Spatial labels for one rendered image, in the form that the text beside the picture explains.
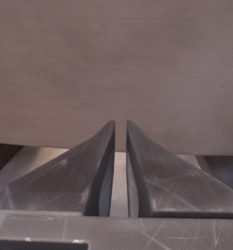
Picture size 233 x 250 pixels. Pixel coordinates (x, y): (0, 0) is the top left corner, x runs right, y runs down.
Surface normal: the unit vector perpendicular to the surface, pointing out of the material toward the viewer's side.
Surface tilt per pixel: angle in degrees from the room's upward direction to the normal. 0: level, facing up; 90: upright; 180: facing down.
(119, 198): 0
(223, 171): 0
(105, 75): 90
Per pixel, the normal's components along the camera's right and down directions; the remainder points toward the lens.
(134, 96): -0.07, 0.61
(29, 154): 0.01, -0.79
